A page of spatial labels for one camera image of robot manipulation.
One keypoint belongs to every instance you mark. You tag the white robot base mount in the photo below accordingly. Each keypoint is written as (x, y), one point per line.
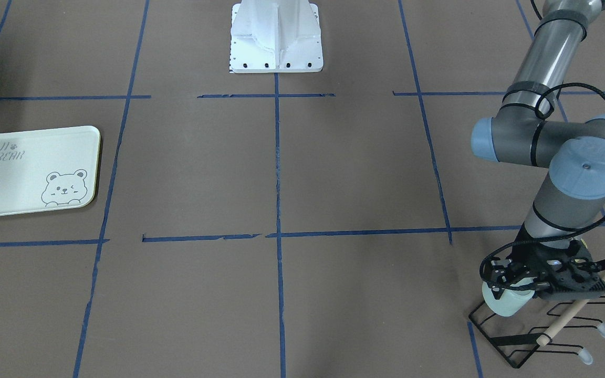
(275, 36)

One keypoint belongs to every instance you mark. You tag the black wire cup rack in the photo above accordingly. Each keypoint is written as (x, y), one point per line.
(517, 348)

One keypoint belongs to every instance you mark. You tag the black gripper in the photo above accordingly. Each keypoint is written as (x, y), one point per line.
(524, 258)

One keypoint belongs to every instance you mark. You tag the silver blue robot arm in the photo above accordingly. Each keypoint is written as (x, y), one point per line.
(573, 192)

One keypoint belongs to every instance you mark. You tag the pale green cup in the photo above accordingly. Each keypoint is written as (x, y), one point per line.
(509, 302)

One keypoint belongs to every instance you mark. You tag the pale green bear tray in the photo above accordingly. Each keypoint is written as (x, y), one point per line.
(48, 170)

